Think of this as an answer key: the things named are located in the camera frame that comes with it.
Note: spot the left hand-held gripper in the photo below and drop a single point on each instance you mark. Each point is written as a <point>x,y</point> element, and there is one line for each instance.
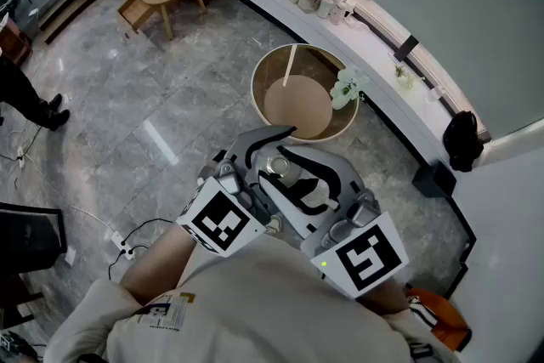
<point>221,221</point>

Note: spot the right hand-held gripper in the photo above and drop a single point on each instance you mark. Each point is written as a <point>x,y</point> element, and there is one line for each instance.
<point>370,255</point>

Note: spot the white bottle with gold cap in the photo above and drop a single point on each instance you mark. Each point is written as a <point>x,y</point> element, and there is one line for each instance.
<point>278,166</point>

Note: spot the person's right forearm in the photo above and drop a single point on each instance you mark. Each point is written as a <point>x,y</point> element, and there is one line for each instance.
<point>382,297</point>

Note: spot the person's left forearm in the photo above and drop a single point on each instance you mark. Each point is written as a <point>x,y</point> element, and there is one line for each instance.
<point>157,263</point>

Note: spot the white flower bouquet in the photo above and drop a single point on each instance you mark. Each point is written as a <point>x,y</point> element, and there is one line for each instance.
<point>346,87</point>

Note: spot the black box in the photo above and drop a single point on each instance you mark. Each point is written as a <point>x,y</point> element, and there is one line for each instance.
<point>433,180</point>

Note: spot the white curved window bench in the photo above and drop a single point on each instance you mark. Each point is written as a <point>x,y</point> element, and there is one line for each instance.
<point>297,19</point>

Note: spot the person's cream t-shirt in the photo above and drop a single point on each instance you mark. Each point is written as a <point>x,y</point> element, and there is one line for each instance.
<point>263,310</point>

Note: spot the small green plant sprig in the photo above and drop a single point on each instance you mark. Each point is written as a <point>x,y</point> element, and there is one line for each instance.
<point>404,76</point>

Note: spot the white lidded cup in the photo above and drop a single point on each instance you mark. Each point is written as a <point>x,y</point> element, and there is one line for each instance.
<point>325,7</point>

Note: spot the clear glass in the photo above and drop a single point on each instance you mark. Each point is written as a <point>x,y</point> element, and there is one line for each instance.
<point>434,94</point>

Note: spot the black backpack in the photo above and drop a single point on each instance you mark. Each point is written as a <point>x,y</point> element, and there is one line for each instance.
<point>463,140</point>

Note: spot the white power strip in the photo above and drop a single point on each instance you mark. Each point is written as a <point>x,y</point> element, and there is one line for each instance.
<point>123,244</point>

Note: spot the orange bag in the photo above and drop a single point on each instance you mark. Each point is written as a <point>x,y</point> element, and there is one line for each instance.
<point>446,319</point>

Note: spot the grey roller blind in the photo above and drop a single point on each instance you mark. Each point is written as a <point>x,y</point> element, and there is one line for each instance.
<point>446,13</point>

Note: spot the black framed monitor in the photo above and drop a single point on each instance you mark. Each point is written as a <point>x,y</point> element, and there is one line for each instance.
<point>30,238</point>

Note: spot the dark wooden cabinet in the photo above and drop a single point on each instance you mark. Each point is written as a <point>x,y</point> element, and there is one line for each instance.
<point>13,42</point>

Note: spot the black window post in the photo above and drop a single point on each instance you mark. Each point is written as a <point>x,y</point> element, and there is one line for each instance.
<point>406,48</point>

